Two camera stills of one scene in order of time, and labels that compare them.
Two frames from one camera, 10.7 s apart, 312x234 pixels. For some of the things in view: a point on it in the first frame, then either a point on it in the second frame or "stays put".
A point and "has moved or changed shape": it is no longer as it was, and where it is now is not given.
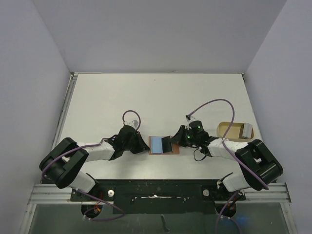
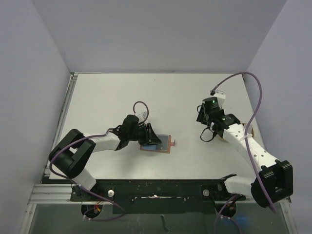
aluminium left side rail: [59, 134] stays put
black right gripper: [180, 136] -> [201, 116]
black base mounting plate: [158, 196] stays put
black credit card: [166, 146] has moved or changed shape
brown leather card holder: [175, 148] has moved or changed shape
